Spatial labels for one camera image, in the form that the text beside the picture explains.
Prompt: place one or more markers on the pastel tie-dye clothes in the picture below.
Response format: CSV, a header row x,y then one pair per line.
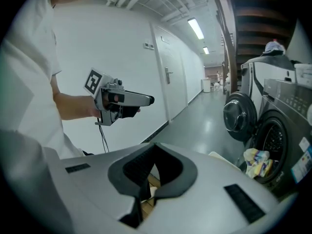
x,y
258,162

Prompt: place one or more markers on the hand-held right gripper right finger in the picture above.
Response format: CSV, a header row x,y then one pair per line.
x,y
207,203

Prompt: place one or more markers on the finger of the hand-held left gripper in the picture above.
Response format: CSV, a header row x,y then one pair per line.
x,y
137,99

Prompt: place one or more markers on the bluish fabric bundle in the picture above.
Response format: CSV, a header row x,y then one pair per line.
x,y
274,47

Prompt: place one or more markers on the white and grey laundry appliance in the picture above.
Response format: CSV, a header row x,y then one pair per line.
x,y
265,77

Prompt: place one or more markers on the brown wooden staircase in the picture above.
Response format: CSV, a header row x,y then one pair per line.
x,y
256,21

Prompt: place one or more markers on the white bin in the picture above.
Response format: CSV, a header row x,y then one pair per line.
x,y
206,85

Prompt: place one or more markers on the white wall switch panel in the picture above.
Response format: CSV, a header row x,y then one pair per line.
x,y
148,46

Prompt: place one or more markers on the person's left forearm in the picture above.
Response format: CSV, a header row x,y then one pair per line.
x,y
73,106

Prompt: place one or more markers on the white plastic lidded container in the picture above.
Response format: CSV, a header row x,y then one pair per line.
x,y
304,73

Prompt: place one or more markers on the long ceiling light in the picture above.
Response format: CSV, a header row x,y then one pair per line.
x,y
195,28
206,50

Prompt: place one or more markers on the person's white shirt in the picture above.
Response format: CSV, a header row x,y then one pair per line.
x,y
26,69

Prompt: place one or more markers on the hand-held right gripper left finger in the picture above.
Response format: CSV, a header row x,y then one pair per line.
x,y
92,191

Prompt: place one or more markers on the white door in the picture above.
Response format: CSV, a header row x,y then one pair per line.
x,y
173,57

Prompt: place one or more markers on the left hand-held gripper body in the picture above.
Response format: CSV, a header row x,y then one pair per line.
x,y
97,82

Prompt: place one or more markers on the person's left hand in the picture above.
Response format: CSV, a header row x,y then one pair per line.
x,y
105,101

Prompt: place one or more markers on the dark grey washing machine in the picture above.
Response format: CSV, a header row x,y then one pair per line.
x,y
287,106

